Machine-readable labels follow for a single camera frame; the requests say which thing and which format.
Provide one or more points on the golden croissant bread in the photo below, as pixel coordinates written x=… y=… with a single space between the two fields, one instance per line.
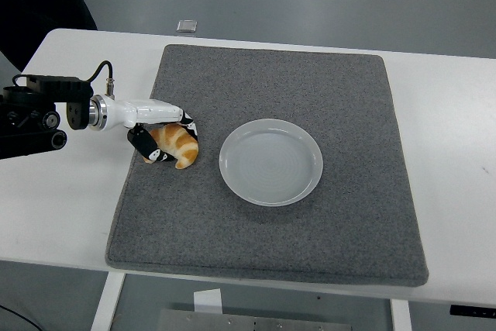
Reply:
x=182 y=149

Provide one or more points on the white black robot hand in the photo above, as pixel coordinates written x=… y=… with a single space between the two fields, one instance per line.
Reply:
x=147 y=111

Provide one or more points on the grey metal plate with screws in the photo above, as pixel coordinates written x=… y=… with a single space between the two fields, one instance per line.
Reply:
x=252 y=321

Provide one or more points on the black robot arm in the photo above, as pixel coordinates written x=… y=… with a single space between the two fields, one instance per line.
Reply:
x=23 y=114

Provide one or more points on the grey round plate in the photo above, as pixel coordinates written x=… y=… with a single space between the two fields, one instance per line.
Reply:
x=271 y=164

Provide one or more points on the grey felt mat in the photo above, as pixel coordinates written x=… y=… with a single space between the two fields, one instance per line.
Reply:
x=271 y=238

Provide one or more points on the white table leg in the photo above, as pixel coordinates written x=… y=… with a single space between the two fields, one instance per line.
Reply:
x=106 y=304
x=400 y=317

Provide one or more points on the black table control panel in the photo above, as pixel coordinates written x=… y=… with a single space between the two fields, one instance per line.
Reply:
x=472 y=310

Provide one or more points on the silver square floor socket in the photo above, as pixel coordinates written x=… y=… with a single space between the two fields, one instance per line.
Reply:
x=187 y=26

